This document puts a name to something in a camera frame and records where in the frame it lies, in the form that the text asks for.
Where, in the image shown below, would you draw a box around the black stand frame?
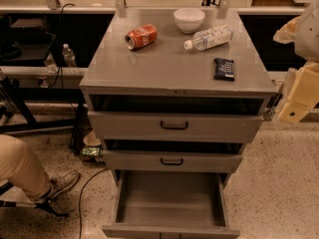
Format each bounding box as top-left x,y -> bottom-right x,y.
0,70 -> 84,133

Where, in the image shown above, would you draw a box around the red soda can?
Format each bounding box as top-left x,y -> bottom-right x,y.
125,24 -> 158,51

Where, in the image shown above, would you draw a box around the person leg beige trousers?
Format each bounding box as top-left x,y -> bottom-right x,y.
0,134 -> 52,200

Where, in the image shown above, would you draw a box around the grey sneaker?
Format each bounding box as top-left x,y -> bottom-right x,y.
44,170 -> 80,200

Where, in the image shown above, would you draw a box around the grey middle drawer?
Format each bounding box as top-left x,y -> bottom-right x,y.
103,150 -> 242,173

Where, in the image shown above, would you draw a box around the grey top drawer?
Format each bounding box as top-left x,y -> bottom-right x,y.
88,112 -> 263,143

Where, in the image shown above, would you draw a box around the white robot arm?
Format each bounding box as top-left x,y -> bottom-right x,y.
273,0 -> 319,123

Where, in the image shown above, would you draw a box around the grey metal drawer cabinet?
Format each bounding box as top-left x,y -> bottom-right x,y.
79,7 -> 278,239

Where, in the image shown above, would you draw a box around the black chair base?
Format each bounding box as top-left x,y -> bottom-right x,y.
0,182 -> 69,217

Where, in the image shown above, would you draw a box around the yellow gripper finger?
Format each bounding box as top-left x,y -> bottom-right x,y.
277,62 -> 319,123
273,17 -> 300,44

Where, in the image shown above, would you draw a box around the water bottle behind cabinet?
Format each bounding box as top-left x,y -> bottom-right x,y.
62,44 -> 77,68

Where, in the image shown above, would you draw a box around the black floor cable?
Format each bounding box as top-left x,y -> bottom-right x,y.
77,167 -> 111,239

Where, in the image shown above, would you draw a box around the grey open bottom drawer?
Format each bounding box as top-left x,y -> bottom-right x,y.
103,170 -> 239,239

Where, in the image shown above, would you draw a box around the white bowl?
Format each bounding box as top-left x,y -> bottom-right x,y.
173,8 -> 205,34

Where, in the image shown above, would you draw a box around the clear plastic water bottle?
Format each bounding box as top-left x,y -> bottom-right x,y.
183,24 -> 233,51

